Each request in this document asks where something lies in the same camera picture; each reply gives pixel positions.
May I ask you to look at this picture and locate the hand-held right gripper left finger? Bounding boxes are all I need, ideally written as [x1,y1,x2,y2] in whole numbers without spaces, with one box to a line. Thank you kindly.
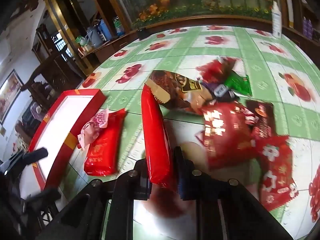
[37,158,153,240]

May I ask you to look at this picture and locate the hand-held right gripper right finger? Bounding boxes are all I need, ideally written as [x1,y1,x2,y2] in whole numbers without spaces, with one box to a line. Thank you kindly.
[174,146,294,240]

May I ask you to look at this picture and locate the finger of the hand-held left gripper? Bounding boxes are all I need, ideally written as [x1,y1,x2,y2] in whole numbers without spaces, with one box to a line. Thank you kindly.
[21,189,60,209]
[22,148,48,164]

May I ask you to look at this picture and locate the red gift box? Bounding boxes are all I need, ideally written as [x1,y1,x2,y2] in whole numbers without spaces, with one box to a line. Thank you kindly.
[28,89,107,192]

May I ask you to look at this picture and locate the long red snack packet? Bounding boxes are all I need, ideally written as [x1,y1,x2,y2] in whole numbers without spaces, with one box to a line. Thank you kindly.
[141,84,177,189]

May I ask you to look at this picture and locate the large red white-print packet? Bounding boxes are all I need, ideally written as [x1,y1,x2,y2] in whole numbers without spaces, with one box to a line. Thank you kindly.
[195,101,258,170]

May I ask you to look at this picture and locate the pink snack packet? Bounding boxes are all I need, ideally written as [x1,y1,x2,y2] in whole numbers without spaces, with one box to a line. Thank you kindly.
[77,109,109,150]

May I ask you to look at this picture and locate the red flower-print snack packet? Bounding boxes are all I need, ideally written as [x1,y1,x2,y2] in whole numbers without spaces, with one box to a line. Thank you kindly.
[255,135,299,210]

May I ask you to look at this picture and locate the dark purple snack packet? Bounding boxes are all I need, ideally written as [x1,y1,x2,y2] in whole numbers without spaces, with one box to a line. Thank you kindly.
[207,82,240,103]

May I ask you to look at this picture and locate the brown snack bag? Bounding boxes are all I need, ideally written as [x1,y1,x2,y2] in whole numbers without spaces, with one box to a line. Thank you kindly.
[147,70,218,113]

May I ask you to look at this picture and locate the dark wooden chair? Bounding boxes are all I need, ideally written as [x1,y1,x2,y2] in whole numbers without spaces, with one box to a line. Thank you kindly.
[20,52,83,110]

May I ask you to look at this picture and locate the dark brown snack packet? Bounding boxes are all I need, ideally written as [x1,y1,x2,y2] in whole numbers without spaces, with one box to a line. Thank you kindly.
[245,100,275,138]

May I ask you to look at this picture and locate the green snack packet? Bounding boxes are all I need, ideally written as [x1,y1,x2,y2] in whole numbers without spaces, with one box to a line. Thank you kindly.
[224,71,252,96]

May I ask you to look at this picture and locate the shiny red snack bag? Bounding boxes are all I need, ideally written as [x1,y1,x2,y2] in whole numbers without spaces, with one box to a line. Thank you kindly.
[196,57,243,85]

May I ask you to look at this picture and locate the green and white bag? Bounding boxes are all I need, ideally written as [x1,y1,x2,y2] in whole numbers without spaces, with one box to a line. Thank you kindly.
[75,36,88,48]

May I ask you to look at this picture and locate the wooden cabinet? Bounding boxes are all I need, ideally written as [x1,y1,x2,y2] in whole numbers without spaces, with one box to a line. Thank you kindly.
[79,27,140,77]

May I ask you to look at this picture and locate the green fruit-print tablecloth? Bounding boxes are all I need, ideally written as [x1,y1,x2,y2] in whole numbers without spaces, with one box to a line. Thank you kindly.
[42,25,320,240]

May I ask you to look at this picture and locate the bottles on cabinet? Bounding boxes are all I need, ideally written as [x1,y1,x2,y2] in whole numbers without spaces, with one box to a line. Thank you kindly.
[86,26,103,48]

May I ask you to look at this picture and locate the blue jug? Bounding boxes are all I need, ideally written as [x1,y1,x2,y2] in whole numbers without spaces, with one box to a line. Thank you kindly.
[99,19,113,42]

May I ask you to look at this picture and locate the green bottle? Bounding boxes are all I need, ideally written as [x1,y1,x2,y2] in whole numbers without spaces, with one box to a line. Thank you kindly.
[112,16,125,37]

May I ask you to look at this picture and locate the white bottle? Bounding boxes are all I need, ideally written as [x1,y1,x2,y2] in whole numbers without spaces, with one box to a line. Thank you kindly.
[271,1,283,39]

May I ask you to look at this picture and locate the wooden side shelf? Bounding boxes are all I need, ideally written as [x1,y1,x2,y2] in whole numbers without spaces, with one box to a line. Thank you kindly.
[295,0,320,53]

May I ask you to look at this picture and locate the purple bottles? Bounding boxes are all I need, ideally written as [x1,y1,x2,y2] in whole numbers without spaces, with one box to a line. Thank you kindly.
[302,16,314,39]

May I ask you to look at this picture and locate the framed wall picture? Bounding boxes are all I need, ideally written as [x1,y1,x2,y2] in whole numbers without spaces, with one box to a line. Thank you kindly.
[0,70,24,125]

